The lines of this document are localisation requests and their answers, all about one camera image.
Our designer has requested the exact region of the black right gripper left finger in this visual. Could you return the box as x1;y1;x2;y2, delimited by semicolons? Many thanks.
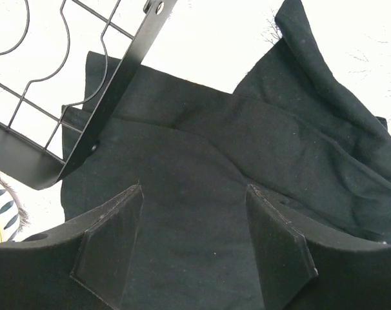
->
0;185;143;309

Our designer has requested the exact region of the black cloth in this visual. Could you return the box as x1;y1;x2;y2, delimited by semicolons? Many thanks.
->
61;1;391;309

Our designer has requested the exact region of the black wire dish rack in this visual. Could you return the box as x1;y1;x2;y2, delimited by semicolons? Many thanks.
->
0;1;175;190

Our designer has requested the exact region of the white leaf patterned bowl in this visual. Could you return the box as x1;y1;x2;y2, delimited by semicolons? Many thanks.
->
0;171;29;243

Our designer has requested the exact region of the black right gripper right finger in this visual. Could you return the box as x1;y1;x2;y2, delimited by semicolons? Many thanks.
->
246;185;391;309

